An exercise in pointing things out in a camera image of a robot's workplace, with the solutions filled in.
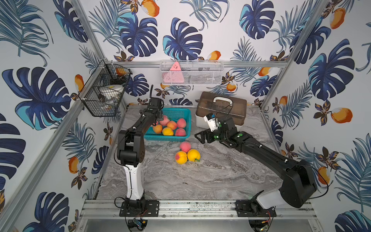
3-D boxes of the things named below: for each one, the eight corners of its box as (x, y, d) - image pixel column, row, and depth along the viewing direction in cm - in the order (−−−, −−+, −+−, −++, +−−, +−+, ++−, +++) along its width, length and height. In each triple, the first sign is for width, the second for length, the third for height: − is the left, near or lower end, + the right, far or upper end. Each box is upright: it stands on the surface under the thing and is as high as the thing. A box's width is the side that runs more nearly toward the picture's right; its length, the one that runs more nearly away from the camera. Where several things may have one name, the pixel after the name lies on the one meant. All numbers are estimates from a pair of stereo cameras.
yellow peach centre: (187, 162, 92) (187, 159, 88) (187, 153, 96) (187, 149, 92) (199, 162, 92) (200, 159, 88) (199, 153, 96) (199, 149, 92)
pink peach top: (178, 149, 98) (178, 145, 93) (184, 144, 101) (184, 139, 96) (186, 155, 95) (186, 150, 91) (191, 149, 98) (191, 144, 93)
